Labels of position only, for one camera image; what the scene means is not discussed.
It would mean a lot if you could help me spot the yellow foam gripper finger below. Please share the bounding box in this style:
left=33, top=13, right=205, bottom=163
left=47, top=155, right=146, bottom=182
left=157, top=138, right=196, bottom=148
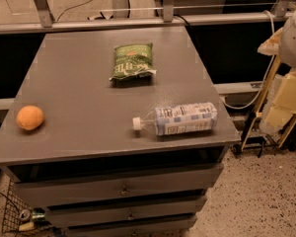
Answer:
left=259, top=68, right=296, bottom=131

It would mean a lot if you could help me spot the green soda can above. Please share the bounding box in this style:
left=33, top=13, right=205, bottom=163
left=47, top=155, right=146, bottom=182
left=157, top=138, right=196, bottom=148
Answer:
left=19, top=209, right=45, bottom=222

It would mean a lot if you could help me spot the green jalapeno chip bag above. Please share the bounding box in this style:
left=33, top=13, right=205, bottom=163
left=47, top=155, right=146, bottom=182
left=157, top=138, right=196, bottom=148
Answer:
left=110, top=42, right=157, bottom=81

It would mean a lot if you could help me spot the black floor cable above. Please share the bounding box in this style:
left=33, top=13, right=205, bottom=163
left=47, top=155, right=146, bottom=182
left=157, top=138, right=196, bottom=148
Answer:
left=56, top=0, right=112, bottom=22

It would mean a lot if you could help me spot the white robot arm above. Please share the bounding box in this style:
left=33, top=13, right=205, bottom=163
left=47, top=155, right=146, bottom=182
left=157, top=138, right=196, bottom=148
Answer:
left=258, top=10, right=296, bottom=133

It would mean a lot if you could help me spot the grey metal railing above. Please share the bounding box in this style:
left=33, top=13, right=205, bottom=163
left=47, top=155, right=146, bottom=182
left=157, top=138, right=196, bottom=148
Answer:
left=0, top=0, right=296, bottom=35

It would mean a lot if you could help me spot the yellow metal stand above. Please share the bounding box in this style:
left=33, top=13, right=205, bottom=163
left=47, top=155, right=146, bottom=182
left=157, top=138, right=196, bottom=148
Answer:
left=232, top=54, right=296, bottom=156

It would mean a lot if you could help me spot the orange fruit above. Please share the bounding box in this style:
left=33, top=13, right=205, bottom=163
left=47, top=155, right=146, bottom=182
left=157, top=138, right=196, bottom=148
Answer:
left=16, top=106, right=44, bottom=130

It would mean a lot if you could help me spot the grey drawer cabinet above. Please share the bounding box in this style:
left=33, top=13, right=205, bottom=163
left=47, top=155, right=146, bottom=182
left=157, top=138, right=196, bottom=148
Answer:
left=0, top=27, right=239, bottom=237

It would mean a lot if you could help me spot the white cable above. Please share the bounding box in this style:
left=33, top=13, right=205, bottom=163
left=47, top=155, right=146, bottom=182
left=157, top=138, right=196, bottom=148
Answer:
left=220, top=9, right=276, bottom=111

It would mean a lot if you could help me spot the clear plastic water bottle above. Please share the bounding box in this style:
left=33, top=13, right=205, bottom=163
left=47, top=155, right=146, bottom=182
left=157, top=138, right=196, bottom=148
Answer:
left=132, top=103, right=218, bottom=136

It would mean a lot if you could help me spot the black wire basket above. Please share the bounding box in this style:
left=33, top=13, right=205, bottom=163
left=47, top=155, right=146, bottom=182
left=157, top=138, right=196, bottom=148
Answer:
left=0, top=180, right=53, bottom=235

